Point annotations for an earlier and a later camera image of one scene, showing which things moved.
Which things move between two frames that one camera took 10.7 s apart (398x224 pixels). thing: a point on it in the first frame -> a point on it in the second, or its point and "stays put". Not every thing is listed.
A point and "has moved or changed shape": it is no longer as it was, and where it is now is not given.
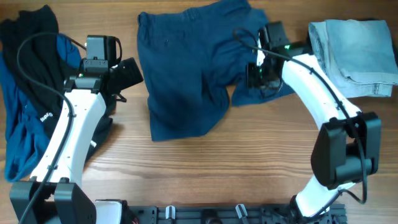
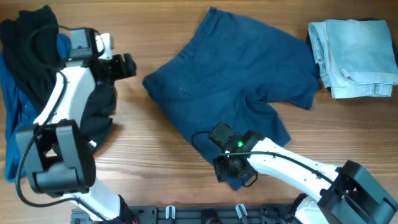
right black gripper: [257, 76] -> [222, 171]
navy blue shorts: [192, 57] has moved or changed shape
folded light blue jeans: [357, 55] stays put
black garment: [30, 42] stays put
